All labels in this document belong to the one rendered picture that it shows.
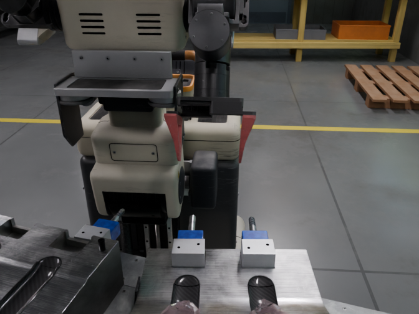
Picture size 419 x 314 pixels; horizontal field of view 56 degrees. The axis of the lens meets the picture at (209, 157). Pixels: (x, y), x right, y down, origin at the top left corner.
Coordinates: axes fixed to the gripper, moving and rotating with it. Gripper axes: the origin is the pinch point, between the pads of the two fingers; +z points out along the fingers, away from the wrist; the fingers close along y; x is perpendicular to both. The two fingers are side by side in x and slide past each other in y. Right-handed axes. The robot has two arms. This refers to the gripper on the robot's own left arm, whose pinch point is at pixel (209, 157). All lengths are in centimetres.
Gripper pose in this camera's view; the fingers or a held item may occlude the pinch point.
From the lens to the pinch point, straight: 63.5
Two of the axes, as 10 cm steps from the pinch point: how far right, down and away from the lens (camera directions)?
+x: 0.6, 0.0, 10.0
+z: -0.3, 10.0, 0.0
